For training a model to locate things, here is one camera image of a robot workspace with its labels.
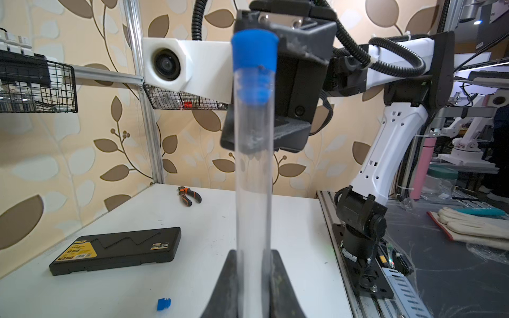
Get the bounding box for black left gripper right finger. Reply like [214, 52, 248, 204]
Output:
[270, 250, 306, 318]

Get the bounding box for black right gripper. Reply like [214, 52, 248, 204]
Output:
[234, 1, 337, 153]

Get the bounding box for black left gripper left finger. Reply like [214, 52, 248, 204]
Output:
[201, 250, 238, 318]

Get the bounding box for blue stopper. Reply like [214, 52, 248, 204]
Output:
[156, 298, 172, 311]
[231, 29, 279, 107]

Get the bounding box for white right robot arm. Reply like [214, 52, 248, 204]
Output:
[234, 1, 455, 298]

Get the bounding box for orange black pliers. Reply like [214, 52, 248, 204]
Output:
[178, 186, 202, 207]

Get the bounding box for black flat tool case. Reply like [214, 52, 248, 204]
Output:
[49, 227, 182, 276]

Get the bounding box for pink bottle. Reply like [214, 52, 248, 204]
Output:
[410, 137, 437, 200]

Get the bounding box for glass jar green lid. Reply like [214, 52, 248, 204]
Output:
[421, 166, 459, 203]

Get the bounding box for white work gloves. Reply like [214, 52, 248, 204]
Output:
[427, 207, 508, 251]

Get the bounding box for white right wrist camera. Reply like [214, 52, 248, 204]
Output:
[142, 37, 233, 104]

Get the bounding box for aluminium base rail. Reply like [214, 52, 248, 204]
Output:
[316, 191, 432, 317]

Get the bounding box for black wire basket right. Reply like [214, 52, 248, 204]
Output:
[143, 83, 228, 111]

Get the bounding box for black wire basket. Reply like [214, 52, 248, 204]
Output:
[143, 83, 228, 111]
[1, 29, 78, 113]

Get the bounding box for aluminium frame post right rear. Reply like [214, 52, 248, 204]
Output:
[122, 0, 164, 184]

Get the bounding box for aluminium frame rear crossbar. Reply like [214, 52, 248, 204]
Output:
[71, 64, 144, 86]

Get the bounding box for black wire basket rear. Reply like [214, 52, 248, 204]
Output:
[1, 29, 78, 113]

